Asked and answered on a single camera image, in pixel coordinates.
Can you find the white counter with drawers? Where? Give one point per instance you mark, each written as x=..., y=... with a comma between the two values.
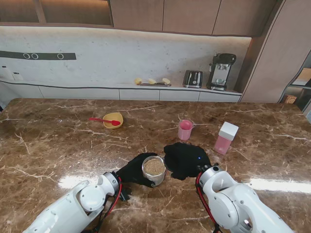
x=138, y=93

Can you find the dark wooden cutting board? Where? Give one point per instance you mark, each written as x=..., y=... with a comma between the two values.
x=149, y=84

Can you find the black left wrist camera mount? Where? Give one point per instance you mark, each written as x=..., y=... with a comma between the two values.
x=124, y=194

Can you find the open lit wall cabinet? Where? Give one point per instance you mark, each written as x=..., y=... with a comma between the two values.
x=73, y=12

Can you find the black wall socket strip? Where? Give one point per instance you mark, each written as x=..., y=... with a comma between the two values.
x=48, y=56

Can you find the yellow plastic bowl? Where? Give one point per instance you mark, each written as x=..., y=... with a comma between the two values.
x=114, y=125

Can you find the yellow lemon piece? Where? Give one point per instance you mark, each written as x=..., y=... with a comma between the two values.
x=138, y=81
x=166, y=80
x=151, y=81

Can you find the tall wooden side panel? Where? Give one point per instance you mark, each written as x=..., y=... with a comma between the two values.
x=269, y=60

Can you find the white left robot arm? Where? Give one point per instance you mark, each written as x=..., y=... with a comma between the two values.
x=73, y=208

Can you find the red plastic scoop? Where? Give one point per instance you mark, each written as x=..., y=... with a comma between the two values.
x=115, y=122

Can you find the pink container with white lid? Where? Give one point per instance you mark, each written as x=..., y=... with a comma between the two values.
x=226, y=140

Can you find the clear labelled grain jar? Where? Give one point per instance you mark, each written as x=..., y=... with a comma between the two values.
x=153, y=170

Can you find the open shelf unit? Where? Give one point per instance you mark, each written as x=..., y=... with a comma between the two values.
x=302, y=97

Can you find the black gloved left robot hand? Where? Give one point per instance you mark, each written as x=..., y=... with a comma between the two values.
x=131, y=172

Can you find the black and steel toaster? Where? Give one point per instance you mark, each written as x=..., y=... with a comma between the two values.
x=193, y=78

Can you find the small wooden box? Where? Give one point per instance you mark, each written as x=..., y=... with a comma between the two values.
x=289, y=99

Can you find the wooden wall cabinet doors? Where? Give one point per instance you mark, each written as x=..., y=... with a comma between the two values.
x=189, y=15

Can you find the white countertop device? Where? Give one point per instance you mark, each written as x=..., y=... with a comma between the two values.
x=5, y=72
x=17, y=76

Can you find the pink measuring cup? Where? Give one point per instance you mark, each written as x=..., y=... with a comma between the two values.
x=185, y=132

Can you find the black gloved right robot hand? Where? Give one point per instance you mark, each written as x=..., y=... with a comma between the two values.
x=184, y=160

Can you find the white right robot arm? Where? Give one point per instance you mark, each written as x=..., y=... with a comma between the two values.
x=238, y=204

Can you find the black espresso machine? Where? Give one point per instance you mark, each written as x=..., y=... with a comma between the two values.
x=219, y=70

